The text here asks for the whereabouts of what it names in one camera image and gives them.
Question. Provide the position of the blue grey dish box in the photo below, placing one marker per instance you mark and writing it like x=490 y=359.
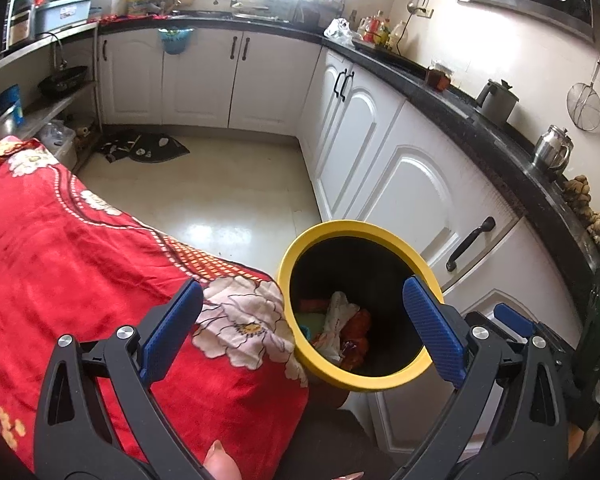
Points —
x=62 y=7

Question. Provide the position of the brown jar white lid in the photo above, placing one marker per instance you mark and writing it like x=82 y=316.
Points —
x=438 y=77

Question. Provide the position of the teal cloth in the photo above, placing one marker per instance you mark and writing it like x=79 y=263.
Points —
x=306 y=334

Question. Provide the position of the clear plastic storage box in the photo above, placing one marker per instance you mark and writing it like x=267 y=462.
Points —
x=57 y=142

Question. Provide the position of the blue hanging bin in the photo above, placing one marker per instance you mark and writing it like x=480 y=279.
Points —
x=175 y=42

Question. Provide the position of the person's left hand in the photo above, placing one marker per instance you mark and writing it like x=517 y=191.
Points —
x=222 y=462

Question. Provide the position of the pale condiment bottle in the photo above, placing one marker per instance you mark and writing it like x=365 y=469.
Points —
x=399 y=36

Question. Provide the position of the yellow packet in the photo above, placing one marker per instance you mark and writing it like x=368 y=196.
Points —
x=140 y=2

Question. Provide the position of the black wok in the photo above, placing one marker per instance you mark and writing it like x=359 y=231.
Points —
x=62 y=80

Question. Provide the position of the white kitchen cabinets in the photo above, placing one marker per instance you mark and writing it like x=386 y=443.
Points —
x=405 y=175

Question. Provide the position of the grey kettle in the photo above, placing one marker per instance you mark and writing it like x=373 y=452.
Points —
x=497 y=105

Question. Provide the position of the black stone countertop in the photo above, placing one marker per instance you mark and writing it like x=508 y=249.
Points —
x=505 y=160

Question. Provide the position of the yellow rim trash bin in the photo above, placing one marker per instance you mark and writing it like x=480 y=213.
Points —
x=350 y=227

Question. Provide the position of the dark floor mat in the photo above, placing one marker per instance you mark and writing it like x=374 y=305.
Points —
x=150 y=149

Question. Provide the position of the wall socket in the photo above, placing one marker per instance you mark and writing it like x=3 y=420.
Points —
x=427 y=12

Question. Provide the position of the steel shelf rack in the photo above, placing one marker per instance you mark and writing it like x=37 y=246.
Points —
x=45 y=105

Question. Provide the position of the person's dark grey clothing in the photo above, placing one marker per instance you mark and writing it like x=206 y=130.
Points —
x=325 y=440

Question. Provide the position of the white plastic bag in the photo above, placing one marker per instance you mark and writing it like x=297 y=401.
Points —
x=339 y=30

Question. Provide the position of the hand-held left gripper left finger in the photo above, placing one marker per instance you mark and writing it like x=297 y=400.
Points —
x=172 y=330

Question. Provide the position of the shiny steel kettle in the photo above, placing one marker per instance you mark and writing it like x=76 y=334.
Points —
x=551 y=150

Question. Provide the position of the ginger root pile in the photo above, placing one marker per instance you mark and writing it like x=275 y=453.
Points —
x=585 y=202

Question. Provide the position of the red floral blanket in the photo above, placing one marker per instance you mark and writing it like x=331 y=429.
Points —
x=80 y=260

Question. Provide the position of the red label sauce bottle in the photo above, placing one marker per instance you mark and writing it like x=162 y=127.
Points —
x=365 y=29

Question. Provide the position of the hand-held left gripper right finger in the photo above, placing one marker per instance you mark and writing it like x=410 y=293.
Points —
x=432 y=330

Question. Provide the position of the yellow oil bottle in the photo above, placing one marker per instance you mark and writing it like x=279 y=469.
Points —
x=381 y=30

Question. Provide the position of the red plastic bag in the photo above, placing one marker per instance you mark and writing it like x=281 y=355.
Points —
x=357 y=335

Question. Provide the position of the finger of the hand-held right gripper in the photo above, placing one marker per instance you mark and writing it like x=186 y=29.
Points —
x=512 y=316
x=485 y=321

